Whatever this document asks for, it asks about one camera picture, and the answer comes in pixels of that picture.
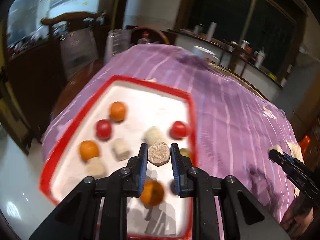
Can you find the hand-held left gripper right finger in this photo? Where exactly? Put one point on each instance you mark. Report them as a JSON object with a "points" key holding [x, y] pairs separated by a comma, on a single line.
{"points": [[175, 173]]}

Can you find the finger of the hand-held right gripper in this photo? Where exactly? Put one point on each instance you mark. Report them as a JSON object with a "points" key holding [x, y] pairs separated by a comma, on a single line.
{"points": [[303, 166], [280, 158]]}

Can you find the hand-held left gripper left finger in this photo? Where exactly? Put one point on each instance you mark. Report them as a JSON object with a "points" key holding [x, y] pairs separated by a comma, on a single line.
{"points": [[143, 171]]}

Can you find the beige round cake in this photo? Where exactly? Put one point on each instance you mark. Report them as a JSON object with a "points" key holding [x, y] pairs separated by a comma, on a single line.
{"points": [[95, 168], [155, 135], [276, 147]]}

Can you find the brown round cake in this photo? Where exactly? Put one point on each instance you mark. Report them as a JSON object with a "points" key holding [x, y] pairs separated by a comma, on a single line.
{"points": [[158, 154]]}

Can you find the orange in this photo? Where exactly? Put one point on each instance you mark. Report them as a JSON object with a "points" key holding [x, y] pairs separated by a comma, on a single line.
{"points": [[88, 150], [118, 111], [153, 192]]}

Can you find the green kiwi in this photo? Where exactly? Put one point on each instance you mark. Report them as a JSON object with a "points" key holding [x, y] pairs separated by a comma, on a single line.
{"points": [[185, 152]]}

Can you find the white cube piece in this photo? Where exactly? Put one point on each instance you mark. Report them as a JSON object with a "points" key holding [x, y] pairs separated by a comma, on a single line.
{"points": [[121, 149]]}

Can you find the red tomato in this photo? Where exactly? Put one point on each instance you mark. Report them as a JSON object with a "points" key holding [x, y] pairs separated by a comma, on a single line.
{"points": [[178, 129], [103, 129]]}

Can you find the red rimmed white tray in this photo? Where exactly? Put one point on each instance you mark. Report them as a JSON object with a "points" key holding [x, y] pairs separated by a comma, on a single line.
{"points": [[150, 105]]}

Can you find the person's right hand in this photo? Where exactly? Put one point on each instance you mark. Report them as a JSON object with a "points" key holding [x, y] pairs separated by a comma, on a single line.
{"points": [[297, 221]]}

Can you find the cream crochet doily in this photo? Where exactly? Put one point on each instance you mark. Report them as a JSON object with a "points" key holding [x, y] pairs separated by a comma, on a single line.
{"points": [[296, 151], [297, 192]]}

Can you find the white paper scrap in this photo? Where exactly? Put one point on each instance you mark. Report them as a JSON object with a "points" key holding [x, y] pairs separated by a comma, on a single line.
{"points": [[268, 112]]}

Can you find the purple striped tablecloth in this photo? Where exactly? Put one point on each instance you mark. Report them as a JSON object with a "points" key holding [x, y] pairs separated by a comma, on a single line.
{"points": [[225, 100]]}

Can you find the white bottle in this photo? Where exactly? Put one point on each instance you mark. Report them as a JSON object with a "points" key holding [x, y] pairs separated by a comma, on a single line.
{"points": [[260, 60]]}

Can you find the wooden counter ledge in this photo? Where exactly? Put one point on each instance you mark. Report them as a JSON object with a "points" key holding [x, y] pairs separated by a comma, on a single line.
{"points": [[225, 47]]}

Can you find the white bowl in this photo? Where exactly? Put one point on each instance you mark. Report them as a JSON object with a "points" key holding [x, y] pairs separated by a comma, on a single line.
{"points": [[203, 53]]}

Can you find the clear plastic container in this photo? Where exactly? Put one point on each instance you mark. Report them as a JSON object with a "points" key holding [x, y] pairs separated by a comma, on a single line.
{"points": [[117, 43]]}

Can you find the red capped bottle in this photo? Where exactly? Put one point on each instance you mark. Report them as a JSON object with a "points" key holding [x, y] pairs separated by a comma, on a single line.
{"points": [[145, 37]]}

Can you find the round wooden chair back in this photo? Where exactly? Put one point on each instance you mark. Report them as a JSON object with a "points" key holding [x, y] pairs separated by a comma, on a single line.
{"points": [[150, 33]]}

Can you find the white cylinder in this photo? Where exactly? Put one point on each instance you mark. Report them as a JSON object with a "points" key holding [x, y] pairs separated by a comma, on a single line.
{"points": [[211, 31]]}

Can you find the carved wooden chair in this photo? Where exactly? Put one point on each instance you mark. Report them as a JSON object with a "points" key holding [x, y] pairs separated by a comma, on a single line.
{"points": [[72, 18]]}

